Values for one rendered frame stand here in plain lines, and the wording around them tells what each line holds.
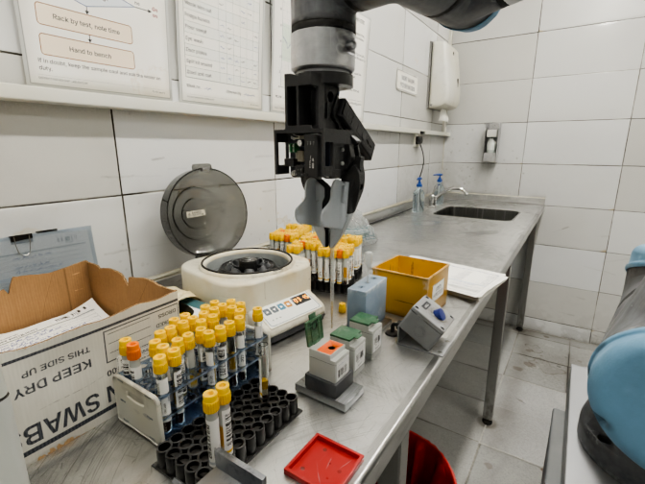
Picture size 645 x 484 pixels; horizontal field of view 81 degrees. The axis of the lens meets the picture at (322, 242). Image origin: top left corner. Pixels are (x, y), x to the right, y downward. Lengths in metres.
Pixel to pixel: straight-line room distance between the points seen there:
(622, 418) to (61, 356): 0.55
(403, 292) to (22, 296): 0.71
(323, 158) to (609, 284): 2.65
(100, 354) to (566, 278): 2.73
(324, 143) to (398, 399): 0.39
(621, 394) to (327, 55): 0.39
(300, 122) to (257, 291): 0.39
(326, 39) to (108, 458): 0.55
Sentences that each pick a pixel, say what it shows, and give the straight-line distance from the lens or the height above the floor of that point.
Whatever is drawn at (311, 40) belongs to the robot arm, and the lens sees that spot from 0.47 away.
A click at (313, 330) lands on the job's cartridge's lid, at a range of 0.58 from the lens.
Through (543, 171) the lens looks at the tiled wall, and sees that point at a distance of 2.84.
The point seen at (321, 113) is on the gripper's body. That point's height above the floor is 1.27.
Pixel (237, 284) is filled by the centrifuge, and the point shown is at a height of 0.99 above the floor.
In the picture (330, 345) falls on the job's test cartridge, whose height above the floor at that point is 0.95.
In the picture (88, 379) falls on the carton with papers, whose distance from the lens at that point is 0.60.
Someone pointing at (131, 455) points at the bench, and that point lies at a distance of 0.58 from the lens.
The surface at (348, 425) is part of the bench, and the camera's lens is 0.57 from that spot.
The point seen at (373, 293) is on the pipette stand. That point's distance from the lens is 0.76.
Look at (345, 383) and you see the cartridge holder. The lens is 0.60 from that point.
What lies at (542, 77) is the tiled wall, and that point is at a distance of 2.88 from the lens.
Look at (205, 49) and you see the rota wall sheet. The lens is 1.12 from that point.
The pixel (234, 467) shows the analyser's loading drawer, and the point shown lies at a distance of 0.45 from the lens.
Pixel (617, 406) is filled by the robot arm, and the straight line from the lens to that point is 0.34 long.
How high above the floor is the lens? 1.24
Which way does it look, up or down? 14 degrees down
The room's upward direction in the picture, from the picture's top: straight up
